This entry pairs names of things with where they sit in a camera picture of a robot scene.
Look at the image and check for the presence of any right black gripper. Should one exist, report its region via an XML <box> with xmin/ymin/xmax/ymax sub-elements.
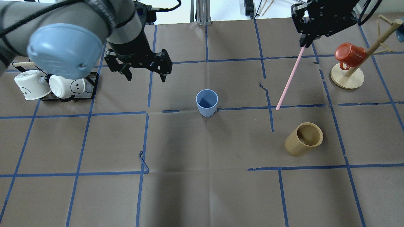
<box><xmin>291</xmin><ymin>0</ymin><xmax>358</xmax><ymax>48</ymax></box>

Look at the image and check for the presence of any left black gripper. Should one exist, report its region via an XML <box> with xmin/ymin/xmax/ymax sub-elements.
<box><xmin>104</xmin><ymin>31</ymin><xmax>173</xmax><ymax>83</ymax></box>

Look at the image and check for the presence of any pink chopstick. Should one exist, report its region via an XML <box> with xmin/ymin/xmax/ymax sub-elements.
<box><xmin>275</xmin><ymin>46</ymin><xmax>305</xmax><ymax>111</ymax></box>

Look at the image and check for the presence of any light blue plastic cup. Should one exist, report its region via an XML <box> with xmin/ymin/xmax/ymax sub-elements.
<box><xmin>196</xmin><ymin>89</ymin><xmax>218</xmax><ymax>117</ymax></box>

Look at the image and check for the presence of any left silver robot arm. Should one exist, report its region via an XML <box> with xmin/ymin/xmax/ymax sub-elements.
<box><xmin>1</xmin><ymin>0</ymin><xmax>173</xmax><ymax>82</ymax></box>

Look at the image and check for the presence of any bamboo chopstick holder cup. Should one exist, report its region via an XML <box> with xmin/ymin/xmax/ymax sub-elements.
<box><xmin>284</xmin><ymin>122</ymin><xmax>324</xmax><ymax>157</ymax></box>

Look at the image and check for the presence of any red orange hanging mug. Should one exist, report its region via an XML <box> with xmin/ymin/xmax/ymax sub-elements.
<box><xmin>334</xmin><ymin>43</ymin><xmax>366</xmax><ymax>70</ymax></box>

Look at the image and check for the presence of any wooden chopstick on desk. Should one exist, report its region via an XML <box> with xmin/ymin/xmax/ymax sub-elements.
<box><xmin>256</xmin><ymin>0</ymin><xmax>267</xmax><ymax>16</ymax></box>
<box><xmin>260</xmin><ymin>0</ymin><xmax>274</xmax><ymax>17</ymax></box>

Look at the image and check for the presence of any wooden mug tree stand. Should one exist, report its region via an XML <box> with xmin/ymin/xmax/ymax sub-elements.
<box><xmin>330</xmin><ymin>15</ymin><xmax>403</xmax><ymax>90</ymax></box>

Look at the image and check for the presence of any black power strip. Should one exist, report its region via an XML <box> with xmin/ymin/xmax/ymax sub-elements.
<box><xmin>243</xmin><ymin>0</ymin><xmax>255</xmax><ymax>19</ymax></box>

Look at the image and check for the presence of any white smiley mug right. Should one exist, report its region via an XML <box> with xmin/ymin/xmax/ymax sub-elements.
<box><xmin>49</xmin><ymin>75</ymin><xmax>86</xmax><ymax>99</ymax></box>

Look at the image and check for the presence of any white smiley mug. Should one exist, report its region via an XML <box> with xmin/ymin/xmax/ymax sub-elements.
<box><xmin>14</xmin><ymin>70</ymin><xmax>51</xmax><ymax>101</ymax></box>
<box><xmin>49</xmin><ymin>75</ymin><xmax>86</xmax><ymax>99</ymax></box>

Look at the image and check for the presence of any blue hanging mug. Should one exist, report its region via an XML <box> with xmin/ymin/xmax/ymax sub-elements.
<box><xmin>395</xmin><ymin>23</ymin><xmax>404</xmax><ymax>43</ymax></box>

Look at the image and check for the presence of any brown paper table cover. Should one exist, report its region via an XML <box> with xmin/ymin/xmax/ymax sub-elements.
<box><xmin>1</xmin><ymin>18</ymin><xmax>403</xmax><ymax>227</ymax></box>

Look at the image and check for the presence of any white smiley mug left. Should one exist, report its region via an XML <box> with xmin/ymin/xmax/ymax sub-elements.
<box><xmin>14</xmin><ymin>70</ymin><xmax>51</xmax><ymax>101</ymax></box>

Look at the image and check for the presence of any black wire mug rack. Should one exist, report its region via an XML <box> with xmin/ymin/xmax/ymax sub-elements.
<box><xmin>28</xmin><ymin>60</ymin><xmax>99</xmax><ymax>103</ymax></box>

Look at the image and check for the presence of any aluminium frame post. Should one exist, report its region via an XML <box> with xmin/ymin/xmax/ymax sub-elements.
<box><xmin>196</xmin><ymin>0</ymin><xmax>212</xmax><ymax>26</ymax></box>

